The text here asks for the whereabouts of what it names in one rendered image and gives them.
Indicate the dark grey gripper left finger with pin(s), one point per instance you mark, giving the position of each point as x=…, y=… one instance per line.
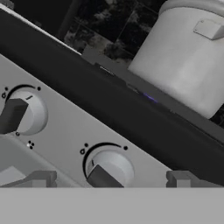
x=40, y=178

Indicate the black and grey stove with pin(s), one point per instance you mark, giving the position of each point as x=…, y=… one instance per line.
x=96, y=110

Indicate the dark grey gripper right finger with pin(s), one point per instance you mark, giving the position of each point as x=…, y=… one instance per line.
x=180, y=178

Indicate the white pot with lid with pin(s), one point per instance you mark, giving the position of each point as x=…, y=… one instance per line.
x=180, y=55

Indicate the white stove knob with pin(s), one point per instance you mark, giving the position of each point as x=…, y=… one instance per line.
x=26, y=113
x=112, y=170

